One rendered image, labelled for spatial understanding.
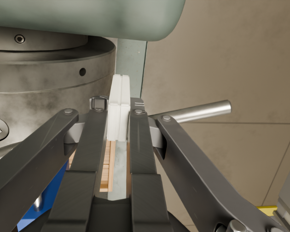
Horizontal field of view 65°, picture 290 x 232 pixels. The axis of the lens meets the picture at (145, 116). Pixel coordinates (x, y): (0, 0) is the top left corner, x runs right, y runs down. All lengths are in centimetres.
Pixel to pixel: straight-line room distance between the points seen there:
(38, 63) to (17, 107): 6
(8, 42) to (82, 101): 11
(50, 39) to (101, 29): 10
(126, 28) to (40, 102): 13
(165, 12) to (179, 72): 138
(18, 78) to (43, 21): 7
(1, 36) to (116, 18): 15
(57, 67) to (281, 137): 214
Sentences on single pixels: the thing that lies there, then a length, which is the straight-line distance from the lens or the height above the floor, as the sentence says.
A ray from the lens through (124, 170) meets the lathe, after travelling 125.
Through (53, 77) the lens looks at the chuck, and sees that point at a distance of 29.
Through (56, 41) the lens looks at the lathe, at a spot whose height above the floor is 116.
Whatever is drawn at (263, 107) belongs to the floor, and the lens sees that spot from 203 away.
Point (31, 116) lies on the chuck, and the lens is 31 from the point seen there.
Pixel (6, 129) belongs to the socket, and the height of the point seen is 123.
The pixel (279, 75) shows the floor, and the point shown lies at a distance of 198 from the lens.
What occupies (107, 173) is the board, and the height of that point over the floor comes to 89.
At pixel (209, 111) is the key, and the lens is 19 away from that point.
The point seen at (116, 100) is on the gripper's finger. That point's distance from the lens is 16.
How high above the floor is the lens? 149
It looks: 62 degrees down
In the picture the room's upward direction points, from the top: 163 degrees clockwise
